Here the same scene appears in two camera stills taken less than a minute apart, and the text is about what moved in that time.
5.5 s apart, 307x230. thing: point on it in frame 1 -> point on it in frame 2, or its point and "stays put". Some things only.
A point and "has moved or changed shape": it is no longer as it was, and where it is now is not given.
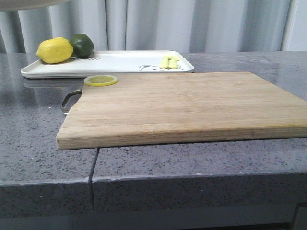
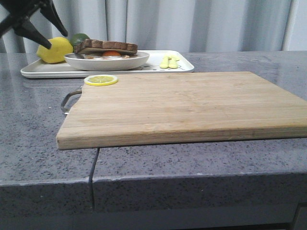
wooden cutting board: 179,109 stays put
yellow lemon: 54,50 stays put
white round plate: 17,5 has moved or changed shape
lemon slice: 100,80 stays put
